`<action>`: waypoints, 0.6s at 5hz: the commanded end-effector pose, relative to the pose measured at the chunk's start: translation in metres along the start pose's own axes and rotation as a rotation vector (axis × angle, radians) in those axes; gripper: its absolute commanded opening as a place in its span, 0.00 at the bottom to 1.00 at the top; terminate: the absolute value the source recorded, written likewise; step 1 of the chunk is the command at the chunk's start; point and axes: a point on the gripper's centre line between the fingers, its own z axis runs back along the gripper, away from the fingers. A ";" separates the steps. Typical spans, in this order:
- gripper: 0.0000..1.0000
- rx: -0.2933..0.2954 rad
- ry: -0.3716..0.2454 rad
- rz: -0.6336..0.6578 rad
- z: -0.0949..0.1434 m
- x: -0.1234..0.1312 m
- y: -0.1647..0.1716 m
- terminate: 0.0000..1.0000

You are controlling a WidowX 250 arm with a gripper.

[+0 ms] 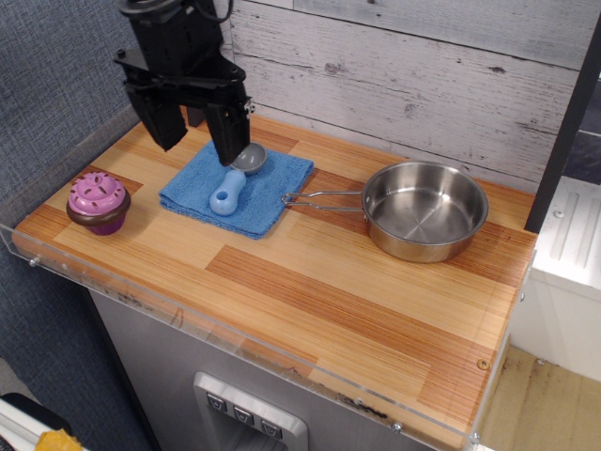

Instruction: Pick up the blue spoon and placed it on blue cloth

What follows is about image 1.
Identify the purple toy cupcake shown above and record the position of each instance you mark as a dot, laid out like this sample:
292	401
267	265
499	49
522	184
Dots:
99	202

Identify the black frame bar right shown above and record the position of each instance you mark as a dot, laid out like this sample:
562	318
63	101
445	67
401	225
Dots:
575	112

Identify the blue folded towel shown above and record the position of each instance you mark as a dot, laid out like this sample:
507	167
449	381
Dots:
249	205

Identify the white ribbed appliance top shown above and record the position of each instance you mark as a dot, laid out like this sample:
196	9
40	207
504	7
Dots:
568	245

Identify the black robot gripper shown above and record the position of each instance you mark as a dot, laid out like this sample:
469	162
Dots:
180	48

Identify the grey toy fridge cabinet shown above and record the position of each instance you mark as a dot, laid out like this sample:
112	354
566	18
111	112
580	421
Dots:
161	360

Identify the stainless steel pot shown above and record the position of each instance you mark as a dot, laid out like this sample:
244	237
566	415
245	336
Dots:
418	212

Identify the silver dispenser button panel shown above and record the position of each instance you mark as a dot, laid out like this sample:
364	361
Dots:
236	420

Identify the yellow object at corner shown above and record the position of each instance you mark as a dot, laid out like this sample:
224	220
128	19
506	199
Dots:
57	440

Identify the blue and grey toy spoon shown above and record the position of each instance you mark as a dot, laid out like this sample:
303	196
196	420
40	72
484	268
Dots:
225	199

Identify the clear acrylic table guard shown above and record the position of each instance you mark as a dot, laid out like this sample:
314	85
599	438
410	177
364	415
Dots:
409	345

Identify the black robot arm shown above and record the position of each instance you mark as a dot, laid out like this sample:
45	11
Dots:
150	4

